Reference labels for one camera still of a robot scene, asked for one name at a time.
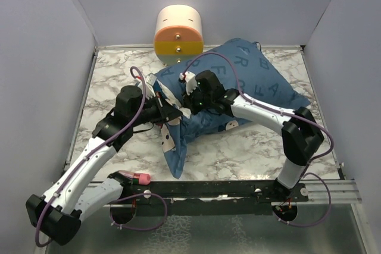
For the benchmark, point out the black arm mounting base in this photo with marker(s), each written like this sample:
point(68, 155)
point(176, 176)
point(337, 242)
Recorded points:
point(196, 198)

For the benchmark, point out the round pastel drawer cabinet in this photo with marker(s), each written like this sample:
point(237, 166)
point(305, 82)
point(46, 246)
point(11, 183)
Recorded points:
point(178, 34)

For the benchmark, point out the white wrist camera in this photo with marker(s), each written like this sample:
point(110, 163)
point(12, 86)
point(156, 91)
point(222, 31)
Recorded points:
point(148, 82)
point(188, 78)

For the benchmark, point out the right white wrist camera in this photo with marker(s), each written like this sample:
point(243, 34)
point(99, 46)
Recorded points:
point(188, 78)

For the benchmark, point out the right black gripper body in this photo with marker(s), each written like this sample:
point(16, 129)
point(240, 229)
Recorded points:
point(196, 102)

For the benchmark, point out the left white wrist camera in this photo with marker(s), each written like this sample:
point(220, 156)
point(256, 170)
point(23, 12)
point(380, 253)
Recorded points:
point(148, 82)

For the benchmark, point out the aluminium frame rail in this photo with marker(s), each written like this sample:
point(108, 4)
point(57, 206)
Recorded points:
point(341, 192)

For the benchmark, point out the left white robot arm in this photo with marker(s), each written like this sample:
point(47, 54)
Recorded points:
point(60, 211)

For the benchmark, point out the blue patterned pillowcase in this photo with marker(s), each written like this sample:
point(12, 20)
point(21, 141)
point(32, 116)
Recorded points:
point(238, 64)

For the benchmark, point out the pink capped small bottle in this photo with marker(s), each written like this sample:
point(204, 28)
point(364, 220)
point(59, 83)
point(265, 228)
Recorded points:
point(137, 178)

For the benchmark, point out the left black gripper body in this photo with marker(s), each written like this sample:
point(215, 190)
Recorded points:
point(159, 111)

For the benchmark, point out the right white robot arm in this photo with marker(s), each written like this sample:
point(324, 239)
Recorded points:
point(301, 136)

